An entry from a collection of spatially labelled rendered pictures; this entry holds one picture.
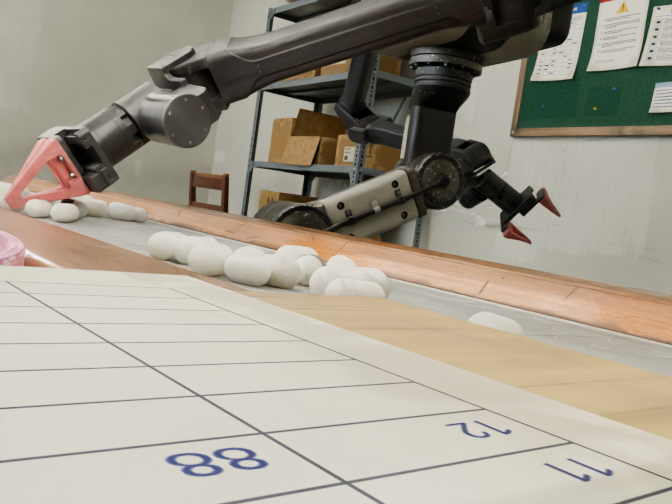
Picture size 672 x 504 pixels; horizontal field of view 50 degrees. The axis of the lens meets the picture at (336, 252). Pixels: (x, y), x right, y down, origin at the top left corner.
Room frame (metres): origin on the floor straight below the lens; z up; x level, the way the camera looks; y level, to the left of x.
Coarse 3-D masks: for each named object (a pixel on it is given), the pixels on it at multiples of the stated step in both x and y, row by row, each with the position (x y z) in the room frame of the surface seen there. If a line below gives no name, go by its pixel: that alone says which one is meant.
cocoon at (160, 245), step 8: (160, 232) 0.50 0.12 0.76; (168, 232) 0.51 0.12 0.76; (152, 240) 0.49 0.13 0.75; (160, 240) 0.49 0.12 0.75; (168, 240) 0.50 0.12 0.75; (176, 240) 0.51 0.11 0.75; (152, 248) 0.49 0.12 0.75; (160, 248) 0.49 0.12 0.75; (168, 248) 0.50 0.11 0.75; (152, 256) 0.50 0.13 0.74; (160, 256) 0.50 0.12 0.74; (168, 256) 0.50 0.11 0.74
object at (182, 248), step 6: (180, 240) 0.49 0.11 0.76; (186, 240) 0.49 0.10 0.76; (192, 240) 0.49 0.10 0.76; (198, 240) 0.50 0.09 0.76; (204, 240) 0.51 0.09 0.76; (174, 246) 0.49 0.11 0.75; (180, 246) 0.49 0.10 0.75; (186, 246) 0.49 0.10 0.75; (192, 246) 0.49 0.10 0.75; (174, 252) 0.49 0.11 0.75; (180, 252) 0.49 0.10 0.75; (186, 252) 0.49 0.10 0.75; (180, 258) 0.49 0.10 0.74; (186, 258) 0.49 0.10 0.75; (186, 264) 0.49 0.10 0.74
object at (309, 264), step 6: (300, 258) 0.47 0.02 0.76; (306, 258) 0.47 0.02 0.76; (312, 258) 0.47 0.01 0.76; (300, 264) 0.46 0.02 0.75; (306, 264) 0.46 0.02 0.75; (312, 264) 0.46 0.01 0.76; (318, 264) 0.47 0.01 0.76; (306, 270) 0.46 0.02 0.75; (312, 270) 0.46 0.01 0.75; (306, 276) 0.46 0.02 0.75; (300, 282) 0.47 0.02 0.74; (306, 282) 0.46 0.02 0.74
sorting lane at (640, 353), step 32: (32, 192) 1.40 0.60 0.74; (64, 224) 0.71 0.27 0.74; (96, 224) 0.77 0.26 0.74; (128, 224) 0.85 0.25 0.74; (160, 224) 0.95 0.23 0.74; (256, 288) 0.42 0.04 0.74; (416, 288) 0.56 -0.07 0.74; (544, 320) 0.47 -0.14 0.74; (608, 352) 0.37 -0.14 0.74; (640, 352) 0.38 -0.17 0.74
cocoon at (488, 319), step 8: (480, 312) 0.31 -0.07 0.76; (488, 312) 0.31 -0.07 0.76; (472, 320) 0.31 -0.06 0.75; (480, 320) 0.30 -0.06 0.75; (488, 320) 0.30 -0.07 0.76; (496, 320) 0.30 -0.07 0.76; (504, 320) 0.30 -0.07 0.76; (512, 320) 0.30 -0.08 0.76; (496, 328) 0.29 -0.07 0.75; (504, 328) 0.29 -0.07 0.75; (512, 328) 0.29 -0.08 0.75; (520, 328) 0.30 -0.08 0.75
